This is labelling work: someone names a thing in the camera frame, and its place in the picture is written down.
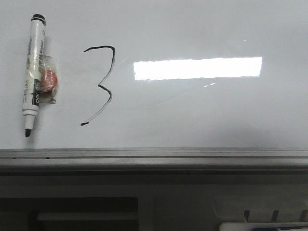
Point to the white whiteboard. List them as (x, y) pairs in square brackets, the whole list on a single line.
[(161, 73)]

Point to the white black whiteboard marker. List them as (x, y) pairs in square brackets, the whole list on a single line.
[(41, 76)]

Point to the grey aluminium whiteboard frame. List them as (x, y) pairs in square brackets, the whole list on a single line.
[(77, 160)]

